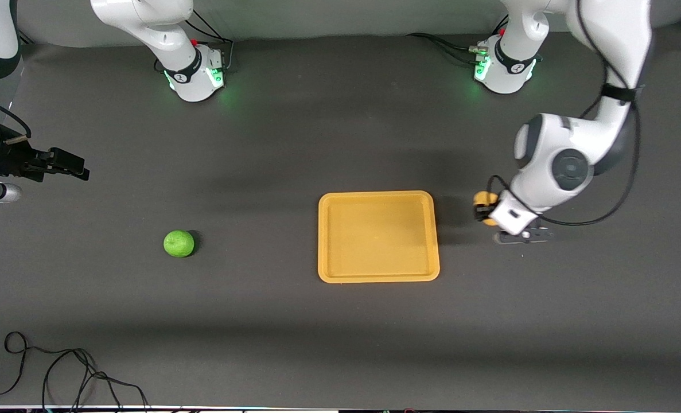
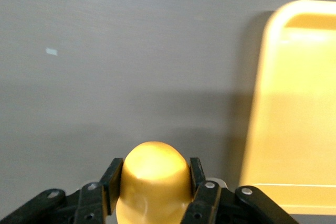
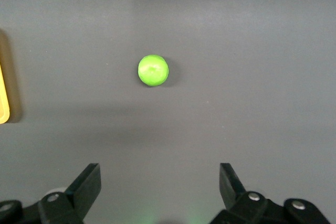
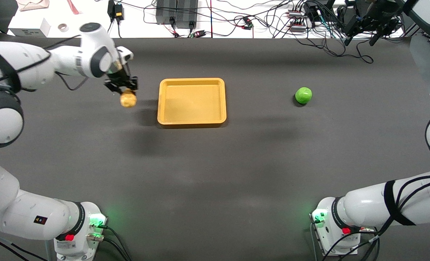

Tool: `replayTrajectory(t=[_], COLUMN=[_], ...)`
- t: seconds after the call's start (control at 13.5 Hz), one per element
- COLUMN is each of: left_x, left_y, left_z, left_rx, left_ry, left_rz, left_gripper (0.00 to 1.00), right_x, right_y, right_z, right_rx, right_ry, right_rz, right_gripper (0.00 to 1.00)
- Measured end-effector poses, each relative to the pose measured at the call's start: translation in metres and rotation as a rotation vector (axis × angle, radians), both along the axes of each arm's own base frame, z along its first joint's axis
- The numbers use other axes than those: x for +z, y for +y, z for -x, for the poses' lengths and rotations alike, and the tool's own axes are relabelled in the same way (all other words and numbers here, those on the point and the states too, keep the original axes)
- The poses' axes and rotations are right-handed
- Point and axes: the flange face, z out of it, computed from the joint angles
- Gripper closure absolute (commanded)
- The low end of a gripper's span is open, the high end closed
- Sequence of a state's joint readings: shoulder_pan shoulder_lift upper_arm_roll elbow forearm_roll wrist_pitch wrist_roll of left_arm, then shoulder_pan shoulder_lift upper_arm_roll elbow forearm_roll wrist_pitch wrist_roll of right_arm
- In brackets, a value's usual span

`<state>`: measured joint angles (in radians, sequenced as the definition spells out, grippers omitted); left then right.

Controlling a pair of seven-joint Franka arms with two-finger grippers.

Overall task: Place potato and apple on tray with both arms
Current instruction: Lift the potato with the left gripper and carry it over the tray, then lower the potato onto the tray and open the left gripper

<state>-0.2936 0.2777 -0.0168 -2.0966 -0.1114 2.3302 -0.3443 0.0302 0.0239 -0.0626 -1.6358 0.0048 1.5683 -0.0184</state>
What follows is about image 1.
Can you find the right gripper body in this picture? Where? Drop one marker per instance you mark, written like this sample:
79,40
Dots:
12,159

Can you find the yellow potato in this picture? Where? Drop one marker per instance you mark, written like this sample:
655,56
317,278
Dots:
483,198

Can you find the green apple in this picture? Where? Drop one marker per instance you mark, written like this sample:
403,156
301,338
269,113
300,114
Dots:
178,244

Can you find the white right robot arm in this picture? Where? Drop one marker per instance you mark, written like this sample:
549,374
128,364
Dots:
145,23

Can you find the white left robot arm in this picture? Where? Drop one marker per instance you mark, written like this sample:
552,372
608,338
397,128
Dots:
610,34

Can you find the yellow plastic tray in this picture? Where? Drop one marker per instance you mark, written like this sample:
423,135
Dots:
377,238

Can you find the dark grey table mat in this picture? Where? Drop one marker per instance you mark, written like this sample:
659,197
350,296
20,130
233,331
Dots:
340,344

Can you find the aluminium frame bar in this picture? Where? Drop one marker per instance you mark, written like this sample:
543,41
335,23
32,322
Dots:
23,39

